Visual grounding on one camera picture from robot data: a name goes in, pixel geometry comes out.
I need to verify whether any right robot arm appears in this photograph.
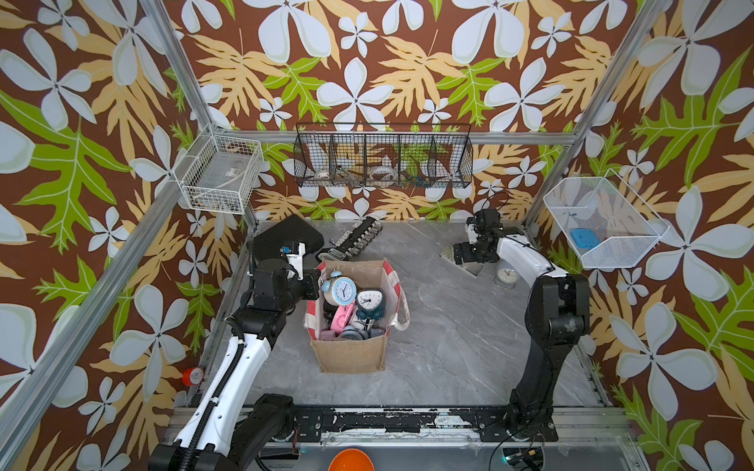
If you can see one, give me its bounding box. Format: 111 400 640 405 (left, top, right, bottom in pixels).
450 208 590 441

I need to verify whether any orange bowl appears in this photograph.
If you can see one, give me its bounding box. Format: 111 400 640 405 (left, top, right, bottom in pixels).
328 449 375 471

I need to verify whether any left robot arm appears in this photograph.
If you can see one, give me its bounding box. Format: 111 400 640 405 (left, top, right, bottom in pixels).
148 241 320 470

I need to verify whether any canvas bag with red sides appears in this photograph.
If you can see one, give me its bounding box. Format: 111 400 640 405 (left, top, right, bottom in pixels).
304 259 410 374

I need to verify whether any red cap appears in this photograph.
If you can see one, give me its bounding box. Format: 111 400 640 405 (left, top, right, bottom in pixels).
182 367 204 388

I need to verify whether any dark green alarm clock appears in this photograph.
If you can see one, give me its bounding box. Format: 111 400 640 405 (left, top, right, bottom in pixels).
355 290 386 321

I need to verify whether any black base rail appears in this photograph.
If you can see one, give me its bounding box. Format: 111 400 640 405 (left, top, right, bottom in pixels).
273 404 559 443

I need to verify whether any mirror digital clock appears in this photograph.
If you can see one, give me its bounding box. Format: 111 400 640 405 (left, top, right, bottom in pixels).
440 245 484 277

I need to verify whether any white wire basket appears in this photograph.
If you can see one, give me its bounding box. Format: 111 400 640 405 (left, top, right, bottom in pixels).
544 171 670 270
174 126 264 215

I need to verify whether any socket set on black rail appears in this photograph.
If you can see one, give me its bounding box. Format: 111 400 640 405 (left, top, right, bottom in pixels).
317 217 382 261

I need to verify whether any cream and blue alarm clock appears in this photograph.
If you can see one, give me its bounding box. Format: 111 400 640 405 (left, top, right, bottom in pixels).
338 326 369 341

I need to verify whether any white wire basket left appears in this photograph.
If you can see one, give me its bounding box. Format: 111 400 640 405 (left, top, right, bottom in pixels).
174 126 264 215

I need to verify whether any light blue twin-bell alarm clock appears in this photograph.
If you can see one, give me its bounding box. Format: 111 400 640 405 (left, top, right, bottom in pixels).
321 270 357 306

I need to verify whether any grey round globe clock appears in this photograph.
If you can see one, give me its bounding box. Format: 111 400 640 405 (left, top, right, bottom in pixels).
494 268 520 290

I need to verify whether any black plastic tool case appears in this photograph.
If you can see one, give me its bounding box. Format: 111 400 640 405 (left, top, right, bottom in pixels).
251 215 324 262

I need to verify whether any blue object in basket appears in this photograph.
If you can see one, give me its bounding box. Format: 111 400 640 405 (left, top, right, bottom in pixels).
571 228 602 251

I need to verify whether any white wire basket right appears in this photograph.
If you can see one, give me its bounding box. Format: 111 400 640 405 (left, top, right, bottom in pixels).
544 171 670 270

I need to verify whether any black wire basket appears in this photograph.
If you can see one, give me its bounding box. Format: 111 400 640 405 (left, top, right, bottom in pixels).
292 122 473 188

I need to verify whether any pink twin-bell alarm clock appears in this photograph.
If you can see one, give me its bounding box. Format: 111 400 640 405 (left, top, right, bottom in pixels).
330 302 355 336

